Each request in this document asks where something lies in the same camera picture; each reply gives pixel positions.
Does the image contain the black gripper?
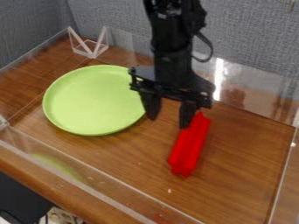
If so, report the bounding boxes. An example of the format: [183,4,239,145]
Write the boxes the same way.
[128,66,216,129]

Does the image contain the red star-profile carrot bar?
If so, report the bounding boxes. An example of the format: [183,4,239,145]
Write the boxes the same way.
[168,112,211,177]

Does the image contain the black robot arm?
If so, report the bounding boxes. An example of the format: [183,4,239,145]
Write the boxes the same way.
[128,0,215,129]

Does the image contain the light green round plate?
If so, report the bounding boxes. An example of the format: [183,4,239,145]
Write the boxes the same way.
[41,65,146,136]

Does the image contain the black object under table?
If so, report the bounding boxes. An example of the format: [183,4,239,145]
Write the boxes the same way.
[0,172,53,224]

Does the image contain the clear acrylic enclosure walls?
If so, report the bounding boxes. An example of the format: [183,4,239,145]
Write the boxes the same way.
[0,32,299,224]

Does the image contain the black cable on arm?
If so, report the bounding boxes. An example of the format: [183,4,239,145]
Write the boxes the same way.
[191,31,215,63]

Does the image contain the clear acrylic corner bracket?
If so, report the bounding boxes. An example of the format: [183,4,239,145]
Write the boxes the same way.
[68,27,109,59]

